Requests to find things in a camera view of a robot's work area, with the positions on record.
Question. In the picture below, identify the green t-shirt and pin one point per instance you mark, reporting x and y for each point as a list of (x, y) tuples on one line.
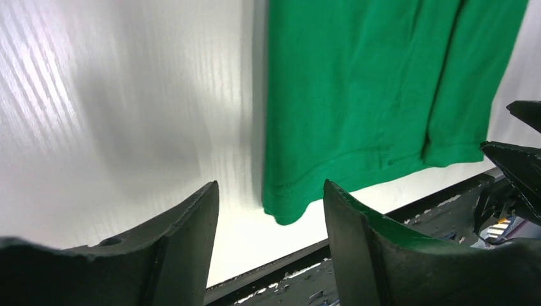
[(364, 92)]

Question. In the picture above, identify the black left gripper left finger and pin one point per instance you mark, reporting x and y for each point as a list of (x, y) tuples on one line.
[(163, 261)]

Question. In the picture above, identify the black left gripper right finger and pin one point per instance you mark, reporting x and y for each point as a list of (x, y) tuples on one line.
[(379, 261)]

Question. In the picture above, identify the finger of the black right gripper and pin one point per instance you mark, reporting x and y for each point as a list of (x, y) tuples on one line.
[(527, 112), (521, 166)]

